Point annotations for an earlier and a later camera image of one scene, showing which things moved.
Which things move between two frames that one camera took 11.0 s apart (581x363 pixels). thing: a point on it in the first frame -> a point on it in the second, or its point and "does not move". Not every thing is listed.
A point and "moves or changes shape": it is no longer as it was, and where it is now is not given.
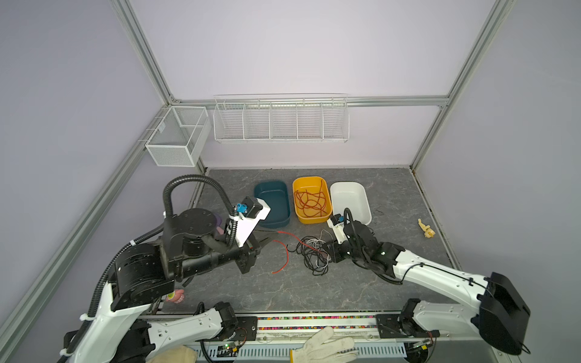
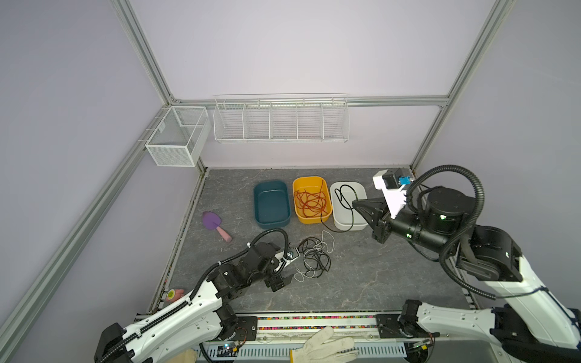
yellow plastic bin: (312, 198) does not move
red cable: (311, 203) does not move
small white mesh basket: (175, 139) does not move
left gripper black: (248, 255) -> (276, 281)
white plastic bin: (350, 195) does not move
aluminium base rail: (284, 325) does not move
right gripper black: (333, 252) -> (377, 208)
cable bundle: (316, 257) moves or changes shape
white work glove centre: (317, 349) does not move
